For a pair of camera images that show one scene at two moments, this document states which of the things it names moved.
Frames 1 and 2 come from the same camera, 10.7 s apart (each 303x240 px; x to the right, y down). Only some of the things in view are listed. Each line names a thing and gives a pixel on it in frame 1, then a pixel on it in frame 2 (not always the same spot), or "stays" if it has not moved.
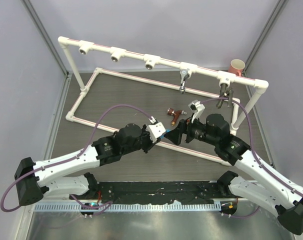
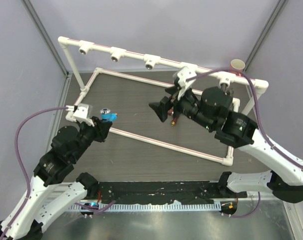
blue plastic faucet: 167,131 → 106,115
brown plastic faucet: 171,112 stays
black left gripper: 150,142 → 102,128
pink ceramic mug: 236,67 stays
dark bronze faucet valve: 225,93 stays
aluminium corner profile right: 280,6 stays
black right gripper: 175,135 → 162,107
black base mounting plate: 156,192 stays
